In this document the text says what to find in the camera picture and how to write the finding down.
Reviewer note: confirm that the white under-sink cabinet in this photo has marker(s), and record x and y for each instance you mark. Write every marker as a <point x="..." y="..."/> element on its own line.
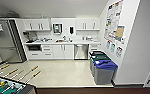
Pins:
<point x="63" y="51"/>

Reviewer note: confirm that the black coffee machine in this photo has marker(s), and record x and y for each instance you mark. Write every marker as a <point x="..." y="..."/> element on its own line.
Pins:
<point x="30" y="37"/>

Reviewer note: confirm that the steel paper towel dispenser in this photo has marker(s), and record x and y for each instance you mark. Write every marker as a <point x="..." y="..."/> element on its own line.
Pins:
<point x="57" y="28"/>

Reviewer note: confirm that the small blue wall sign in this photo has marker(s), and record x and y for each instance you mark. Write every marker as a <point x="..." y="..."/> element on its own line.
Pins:
<point x="108" y="44"/>

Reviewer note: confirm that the grey bin blue lid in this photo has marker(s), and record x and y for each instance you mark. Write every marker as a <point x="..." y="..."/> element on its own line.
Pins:
<point x="105" y="71"/>

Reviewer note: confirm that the grey bin green lid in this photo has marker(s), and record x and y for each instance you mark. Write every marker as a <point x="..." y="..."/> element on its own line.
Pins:
<point x="99" y="59"/>

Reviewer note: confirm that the small white wall sign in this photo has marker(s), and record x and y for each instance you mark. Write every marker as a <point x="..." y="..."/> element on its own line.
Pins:
<point x="119" y="51"/>

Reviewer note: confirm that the wall notice board posters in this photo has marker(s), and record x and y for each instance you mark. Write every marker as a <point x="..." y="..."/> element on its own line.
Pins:
<point x="115" y="21"/>

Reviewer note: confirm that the black built-in microwave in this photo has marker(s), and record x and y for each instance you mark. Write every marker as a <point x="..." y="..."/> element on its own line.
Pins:
<point x="34" y="47"/>

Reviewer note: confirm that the stainless steel dishwasher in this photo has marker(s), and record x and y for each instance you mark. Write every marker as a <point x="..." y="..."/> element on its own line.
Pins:
<point x="81" y="52"/>

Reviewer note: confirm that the foosball gaming table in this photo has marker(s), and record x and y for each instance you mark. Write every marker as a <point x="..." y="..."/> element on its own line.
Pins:
<point x="11" y="85"/>

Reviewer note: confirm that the stainless steel refrigerator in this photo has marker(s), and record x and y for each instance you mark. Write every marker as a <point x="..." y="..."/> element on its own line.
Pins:
<point x="6" y="41"/>

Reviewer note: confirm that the small green wall sign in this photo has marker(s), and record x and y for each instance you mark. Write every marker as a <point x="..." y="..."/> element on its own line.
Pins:
<point x="113" y="47"/>

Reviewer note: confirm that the white drawer stack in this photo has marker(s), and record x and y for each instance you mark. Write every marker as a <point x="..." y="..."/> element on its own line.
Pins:
<point x="47" y="51"/>
<point x="94" y="48"/>

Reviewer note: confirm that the white wall cabinet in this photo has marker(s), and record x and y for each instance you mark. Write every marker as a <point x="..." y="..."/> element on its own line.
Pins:
<point x="37" y="25"/>

